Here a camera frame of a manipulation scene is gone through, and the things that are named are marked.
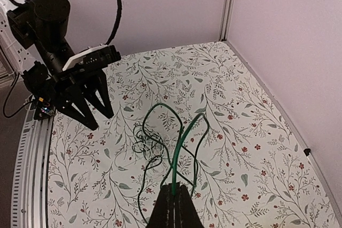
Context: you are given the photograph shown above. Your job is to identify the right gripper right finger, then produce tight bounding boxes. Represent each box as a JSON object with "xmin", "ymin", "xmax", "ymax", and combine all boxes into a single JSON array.
[{"xmin": 176, "ymin": 185, "xmax": 204, "ymax": 228}]

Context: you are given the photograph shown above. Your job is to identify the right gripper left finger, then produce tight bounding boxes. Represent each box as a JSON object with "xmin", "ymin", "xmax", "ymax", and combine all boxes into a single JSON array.
[{"xmin": 146, "ymin": 184, "xmax": 175, "ymax": 228}]

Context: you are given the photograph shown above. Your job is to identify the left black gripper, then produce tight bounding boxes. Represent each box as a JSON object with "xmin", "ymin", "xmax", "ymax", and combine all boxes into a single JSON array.
[{"xmin": 53, "ymin": 62, "xmax": 114, "ymax": 130}]

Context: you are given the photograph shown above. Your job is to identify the cable pile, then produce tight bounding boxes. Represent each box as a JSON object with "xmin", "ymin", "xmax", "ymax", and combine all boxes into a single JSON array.
[{"xmin": 131, "ymin": 123, "xmax": 165, "ymax": 170}]

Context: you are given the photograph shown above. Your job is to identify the black cable coil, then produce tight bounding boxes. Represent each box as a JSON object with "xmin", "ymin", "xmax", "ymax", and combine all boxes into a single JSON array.
[{"xmin": 137, "ymin": 103, "xmax": 209, "ymax": 224}]

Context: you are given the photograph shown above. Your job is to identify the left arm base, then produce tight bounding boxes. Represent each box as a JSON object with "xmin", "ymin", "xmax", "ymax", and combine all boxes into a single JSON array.
[{"xmin": 23, "ymin": 89, "xmax": 55, "ymax": 120}]

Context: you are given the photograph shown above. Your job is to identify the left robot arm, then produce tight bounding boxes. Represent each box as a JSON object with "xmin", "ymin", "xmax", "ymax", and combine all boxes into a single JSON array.
[{"xmin": 1, "ymin": 0, "xmax": 121, "ymax": 130}]

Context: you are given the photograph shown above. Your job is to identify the floral table mat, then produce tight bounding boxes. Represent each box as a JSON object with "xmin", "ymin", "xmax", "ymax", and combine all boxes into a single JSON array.
[{"xmin": 48, "ymin": 42, "xmax": 339, "ymax": 227}]

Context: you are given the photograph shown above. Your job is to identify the black corner clip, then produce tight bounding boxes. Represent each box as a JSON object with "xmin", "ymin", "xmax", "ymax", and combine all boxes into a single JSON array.
[{"xmin": 304, "ymin": 148, "xmax": 311, "ymax": 156}]

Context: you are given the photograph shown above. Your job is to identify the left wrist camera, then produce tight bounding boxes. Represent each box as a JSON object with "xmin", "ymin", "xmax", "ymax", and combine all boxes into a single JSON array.
[{"xmin": 62, "ymin": 45, "xmax": 121, "ymax": 72}]

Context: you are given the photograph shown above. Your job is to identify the aluminium front rail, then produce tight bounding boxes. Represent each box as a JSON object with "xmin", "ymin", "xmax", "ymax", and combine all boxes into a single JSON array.
[{"xmin": 11, "ymin": 105, "xmax": 53, "ymax": 227}]

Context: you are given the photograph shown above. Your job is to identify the right aluminium post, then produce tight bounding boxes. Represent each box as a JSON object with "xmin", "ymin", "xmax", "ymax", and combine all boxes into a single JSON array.
[{"xmin": 219, "ymin": 0, "xmax": 234, "ymax": 41}]

